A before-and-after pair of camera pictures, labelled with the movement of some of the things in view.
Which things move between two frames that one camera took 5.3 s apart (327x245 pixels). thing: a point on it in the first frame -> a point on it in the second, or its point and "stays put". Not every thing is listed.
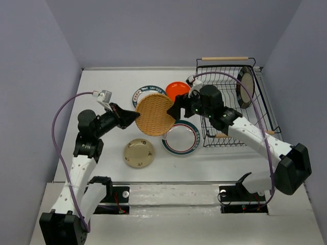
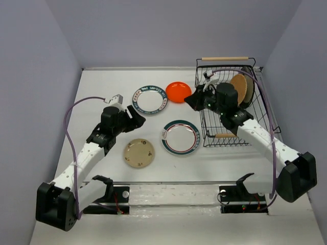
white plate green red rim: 182,139 stays put
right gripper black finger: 174,110 -> 195,101
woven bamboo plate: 154,119 -> 239,82
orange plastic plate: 177,88 stays put
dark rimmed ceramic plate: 246,77 stays put
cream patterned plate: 139,153 stays put
